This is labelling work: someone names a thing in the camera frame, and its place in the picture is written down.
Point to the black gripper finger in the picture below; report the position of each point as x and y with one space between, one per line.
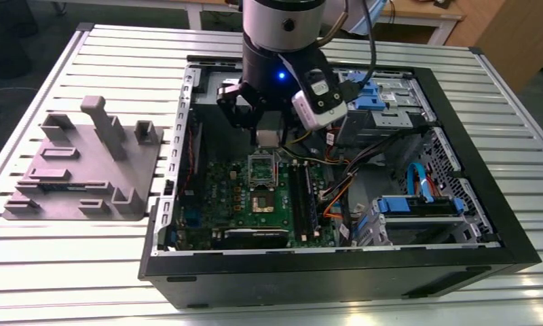
287 129
235 108

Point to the silver CPU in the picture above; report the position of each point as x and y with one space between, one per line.
266 138

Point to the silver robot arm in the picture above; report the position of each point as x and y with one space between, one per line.
275 23

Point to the CPU socket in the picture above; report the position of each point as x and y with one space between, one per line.
265 203

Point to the grey power supply unit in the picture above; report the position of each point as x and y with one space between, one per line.
217 132

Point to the green motherboard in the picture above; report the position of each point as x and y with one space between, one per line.
221 176

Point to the blue plastic drive carrier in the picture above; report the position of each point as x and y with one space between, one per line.
371 102

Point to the metal drive cage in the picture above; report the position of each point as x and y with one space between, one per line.
379 129
417 219

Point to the black RAM slot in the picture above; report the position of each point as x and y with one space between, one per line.
301 200
307 200
314 200
295 200

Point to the hard disk in blue carrier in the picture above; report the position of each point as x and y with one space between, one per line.
395 205

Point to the black graphics card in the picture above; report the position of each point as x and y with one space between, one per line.
253 238

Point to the blue board connector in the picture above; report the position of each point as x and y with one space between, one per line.
191 219

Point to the grey parts rack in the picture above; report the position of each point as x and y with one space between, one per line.
94 197

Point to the black table corner cap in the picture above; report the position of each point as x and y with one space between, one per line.
475 51
85 26

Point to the RAM stick with label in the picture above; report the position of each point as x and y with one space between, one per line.
65 187

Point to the black PC case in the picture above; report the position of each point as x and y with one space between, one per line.
298 282

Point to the brown wooden cabinet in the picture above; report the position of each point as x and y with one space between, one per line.
515 34

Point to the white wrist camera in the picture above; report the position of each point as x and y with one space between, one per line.
307 115

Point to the wooden desk white frame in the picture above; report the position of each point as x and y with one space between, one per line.
439 15

